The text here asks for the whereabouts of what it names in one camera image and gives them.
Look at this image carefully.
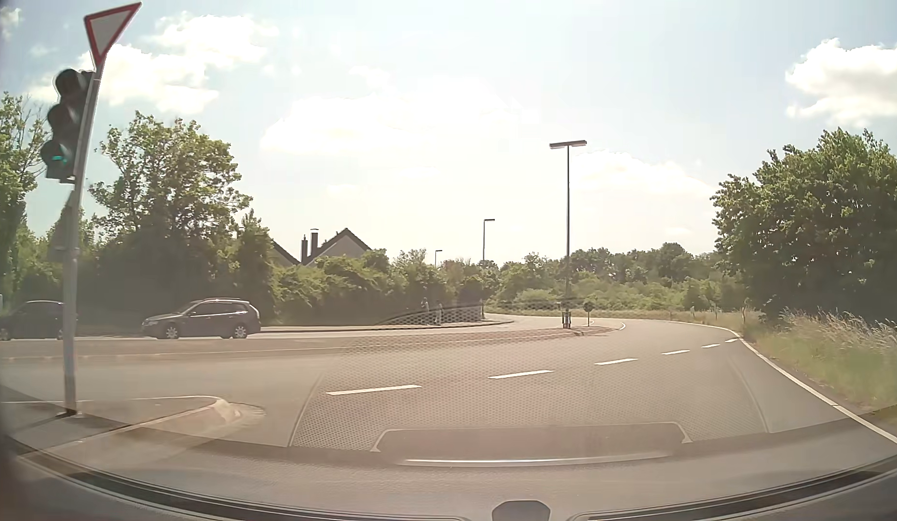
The grey asphalt road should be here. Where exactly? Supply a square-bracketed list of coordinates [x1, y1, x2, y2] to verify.
[0, 314, 897, 464]

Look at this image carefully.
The hedge of bushes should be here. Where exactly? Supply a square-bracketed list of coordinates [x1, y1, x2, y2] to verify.
[271, 249, 502, 326]

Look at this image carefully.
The traffic light with yield sign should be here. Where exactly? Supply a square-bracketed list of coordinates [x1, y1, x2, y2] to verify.
[41, 1, 143, 416]

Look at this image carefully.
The long kerbed median island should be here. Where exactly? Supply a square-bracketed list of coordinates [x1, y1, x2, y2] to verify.
[0, 326, 614, 361]

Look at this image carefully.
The dark car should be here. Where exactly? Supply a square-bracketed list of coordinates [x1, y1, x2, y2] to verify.
[0, 300, 66, 342]

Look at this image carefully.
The grey estate car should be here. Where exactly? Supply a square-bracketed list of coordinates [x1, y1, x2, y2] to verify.
[141, 297, 262, 340]

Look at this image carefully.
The large bushy tree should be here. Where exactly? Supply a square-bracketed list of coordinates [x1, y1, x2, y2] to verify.
[710, 128, 897, 324]

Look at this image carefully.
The tall double lamp post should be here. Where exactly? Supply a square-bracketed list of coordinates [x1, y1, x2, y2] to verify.
[549, 139, 588, 329]

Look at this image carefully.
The house with dark roof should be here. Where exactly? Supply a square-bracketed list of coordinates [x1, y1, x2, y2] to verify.
[269, 227, 373, 269]

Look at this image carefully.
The grass verge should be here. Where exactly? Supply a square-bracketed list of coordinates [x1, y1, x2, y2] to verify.
[492, 307, 897, 411]

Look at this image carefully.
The tall green tree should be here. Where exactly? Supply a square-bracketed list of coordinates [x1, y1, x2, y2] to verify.
[0, 93, 50, 305]

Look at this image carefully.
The car's own bonnet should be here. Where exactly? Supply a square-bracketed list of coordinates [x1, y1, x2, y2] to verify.
[0, 405, 897, 521]

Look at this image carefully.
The distant wood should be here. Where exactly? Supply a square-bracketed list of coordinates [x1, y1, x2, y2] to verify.
[492, 242, 746, 313]

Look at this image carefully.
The kerbed traffic island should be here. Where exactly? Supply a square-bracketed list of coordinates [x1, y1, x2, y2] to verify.
[0, 395, 244, 439]

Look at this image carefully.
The large green tree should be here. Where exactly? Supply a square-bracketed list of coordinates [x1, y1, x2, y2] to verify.
[80, 110, 277, 323]

